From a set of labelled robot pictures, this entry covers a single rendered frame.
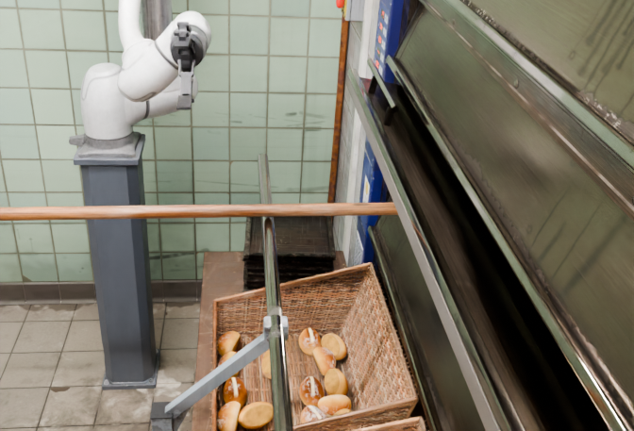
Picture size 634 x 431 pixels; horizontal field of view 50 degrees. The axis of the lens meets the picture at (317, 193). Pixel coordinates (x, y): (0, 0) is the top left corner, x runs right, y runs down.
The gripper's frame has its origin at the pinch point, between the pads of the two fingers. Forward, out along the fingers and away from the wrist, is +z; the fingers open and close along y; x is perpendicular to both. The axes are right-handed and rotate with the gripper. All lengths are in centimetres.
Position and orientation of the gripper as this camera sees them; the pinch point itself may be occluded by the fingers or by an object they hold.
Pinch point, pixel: (182, 76)
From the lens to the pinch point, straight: 153.0
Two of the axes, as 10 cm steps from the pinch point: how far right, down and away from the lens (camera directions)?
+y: -0.6, 8.8, 4.8
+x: -9.9, 0.0, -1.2
